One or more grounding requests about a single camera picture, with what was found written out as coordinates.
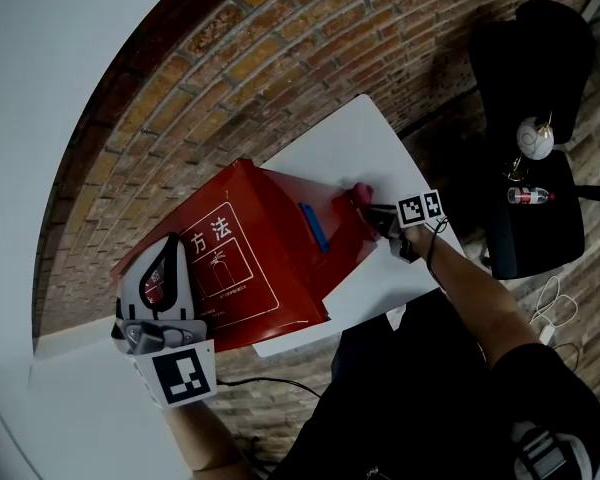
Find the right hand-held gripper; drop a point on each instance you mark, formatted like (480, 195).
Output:
(415, 210)

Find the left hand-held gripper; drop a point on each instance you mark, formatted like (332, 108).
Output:
(182, 375)

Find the pink cloth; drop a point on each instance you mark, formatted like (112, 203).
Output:
(362, 195)

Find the red fire extinguisher box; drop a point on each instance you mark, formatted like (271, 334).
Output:
(275, 238)

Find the person's right forearm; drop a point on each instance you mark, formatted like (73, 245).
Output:
(480, 303)

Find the person's left forearm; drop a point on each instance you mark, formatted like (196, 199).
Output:
(210, 443)

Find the person's right hand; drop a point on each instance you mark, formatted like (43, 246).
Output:
(419, 240)

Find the gold ornament stand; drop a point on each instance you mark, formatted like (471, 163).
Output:
(515, 168)

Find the plastic bottle with red label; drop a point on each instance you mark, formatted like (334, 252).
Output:
(527, 195)

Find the white round ornament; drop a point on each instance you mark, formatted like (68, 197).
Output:
(535, 139)

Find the person's dark shirt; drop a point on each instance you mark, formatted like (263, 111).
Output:
(405, 408)

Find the black office chair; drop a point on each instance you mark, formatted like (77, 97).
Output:
(530, 58)

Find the person's grey white shoe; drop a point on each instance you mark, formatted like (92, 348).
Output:
(555, 455)

